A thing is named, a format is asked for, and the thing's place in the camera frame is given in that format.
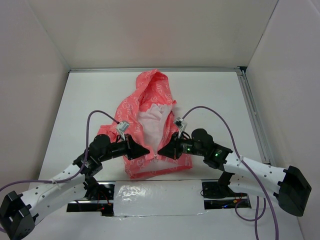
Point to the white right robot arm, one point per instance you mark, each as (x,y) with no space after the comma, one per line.
(286,186)

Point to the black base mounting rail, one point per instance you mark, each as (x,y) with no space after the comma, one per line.
(215,198)

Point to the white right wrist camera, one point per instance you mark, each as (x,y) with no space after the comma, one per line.
(181,124)

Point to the aluminium frame rail back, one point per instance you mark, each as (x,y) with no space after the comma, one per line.
(162,69)

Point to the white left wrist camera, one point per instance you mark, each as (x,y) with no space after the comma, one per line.
(121,127)

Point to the aluminium frame rail right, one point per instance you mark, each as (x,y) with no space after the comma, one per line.
(254,116)

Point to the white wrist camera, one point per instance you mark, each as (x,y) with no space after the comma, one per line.
(181,124)
(121,127)

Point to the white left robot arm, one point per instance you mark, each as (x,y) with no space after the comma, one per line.
(21,212)

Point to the aluminium frame rail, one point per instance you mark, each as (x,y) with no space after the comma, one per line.
(162,69)
(254,116)

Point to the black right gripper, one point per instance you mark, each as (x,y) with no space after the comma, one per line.
(172,149)

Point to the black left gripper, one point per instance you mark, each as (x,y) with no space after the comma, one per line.
(133,150)

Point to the pink jacket with white lining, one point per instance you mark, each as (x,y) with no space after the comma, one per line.
(149,112)

